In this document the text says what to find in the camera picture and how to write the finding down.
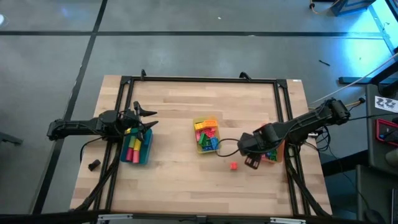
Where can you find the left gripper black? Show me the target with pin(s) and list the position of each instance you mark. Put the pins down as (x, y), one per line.
(132, 121)

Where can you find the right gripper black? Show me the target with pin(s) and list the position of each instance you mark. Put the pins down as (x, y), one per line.
(252, 143)

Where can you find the blue cylinder block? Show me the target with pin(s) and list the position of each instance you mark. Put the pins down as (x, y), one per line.
(146, 140)

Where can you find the green two-by-two brick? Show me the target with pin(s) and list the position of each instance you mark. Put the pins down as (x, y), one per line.
(273, 152)
(274, 158)

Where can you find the light green cylinder block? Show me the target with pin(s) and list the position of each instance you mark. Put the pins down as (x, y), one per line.
(132, 142)

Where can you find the salmon cylinder block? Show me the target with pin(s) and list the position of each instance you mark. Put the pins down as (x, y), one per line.
(136, 156)

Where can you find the red cylinder block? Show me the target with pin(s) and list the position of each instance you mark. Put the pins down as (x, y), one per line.
(129, 154)

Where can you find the blue two-by-four brick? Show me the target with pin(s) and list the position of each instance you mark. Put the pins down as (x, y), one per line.
(206, 148)
(214, 143)

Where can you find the orange-red two-by-four brick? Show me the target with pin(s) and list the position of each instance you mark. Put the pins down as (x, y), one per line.
(210, 132)

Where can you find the yellow two-by-four brick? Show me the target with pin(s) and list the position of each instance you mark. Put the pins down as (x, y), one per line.
(200, 125)

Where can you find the red two-by-four brick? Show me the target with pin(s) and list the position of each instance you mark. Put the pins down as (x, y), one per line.
(197, 136)

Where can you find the orange two-by-four brick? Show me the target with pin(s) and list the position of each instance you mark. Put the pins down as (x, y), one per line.
(211, 123)

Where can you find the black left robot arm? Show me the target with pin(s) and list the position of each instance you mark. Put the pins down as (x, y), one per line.
(81, 126)

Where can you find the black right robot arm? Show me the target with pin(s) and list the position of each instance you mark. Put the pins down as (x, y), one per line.
(308, 123)

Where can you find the orange-red two-by-two brick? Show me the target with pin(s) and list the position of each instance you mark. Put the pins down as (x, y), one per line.
(234, 165)

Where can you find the orange translucent plastic bin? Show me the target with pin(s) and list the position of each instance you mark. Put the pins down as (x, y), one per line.
(280, 152)

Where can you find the teal translucent plastic bin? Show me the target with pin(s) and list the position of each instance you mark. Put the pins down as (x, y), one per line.
(149, 149)

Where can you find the yellow translucent plastic bin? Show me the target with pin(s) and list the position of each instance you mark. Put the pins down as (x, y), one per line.
(217, 127)

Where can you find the small dark block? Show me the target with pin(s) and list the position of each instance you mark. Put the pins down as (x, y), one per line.
(94, 165)

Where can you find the black cabinet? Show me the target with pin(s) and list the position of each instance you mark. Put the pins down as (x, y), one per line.
(373, 149)

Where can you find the black beam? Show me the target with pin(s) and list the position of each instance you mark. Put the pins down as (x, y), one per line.
(351, 80)

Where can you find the red-framed device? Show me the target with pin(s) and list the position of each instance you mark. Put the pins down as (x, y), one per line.
(377, 132)

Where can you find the white marker sheet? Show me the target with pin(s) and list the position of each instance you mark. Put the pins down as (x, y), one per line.
(385, 104)

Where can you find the black frame clamp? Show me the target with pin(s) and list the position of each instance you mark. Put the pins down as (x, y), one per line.
(244, 75)
(143, 74)

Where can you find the silver metal bracket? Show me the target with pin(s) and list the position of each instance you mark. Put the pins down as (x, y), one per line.
(287, 221)
(115, 217)

